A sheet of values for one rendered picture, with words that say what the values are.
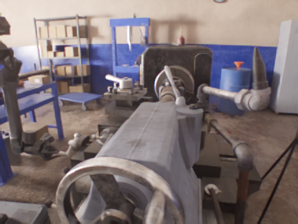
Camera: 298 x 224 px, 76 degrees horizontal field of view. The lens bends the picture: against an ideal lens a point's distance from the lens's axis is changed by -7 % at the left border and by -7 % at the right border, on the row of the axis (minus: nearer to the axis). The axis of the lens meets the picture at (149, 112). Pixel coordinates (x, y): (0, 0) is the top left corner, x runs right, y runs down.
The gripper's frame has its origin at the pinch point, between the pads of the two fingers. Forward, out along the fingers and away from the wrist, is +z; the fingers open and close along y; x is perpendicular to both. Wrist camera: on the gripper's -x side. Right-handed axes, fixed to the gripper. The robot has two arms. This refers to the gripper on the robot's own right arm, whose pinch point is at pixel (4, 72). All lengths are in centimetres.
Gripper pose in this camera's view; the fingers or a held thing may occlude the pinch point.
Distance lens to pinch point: 80.0
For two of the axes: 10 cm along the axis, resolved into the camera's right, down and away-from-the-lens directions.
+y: 0.3, -3.3, 9.4
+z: 5.0, 8.2, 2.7
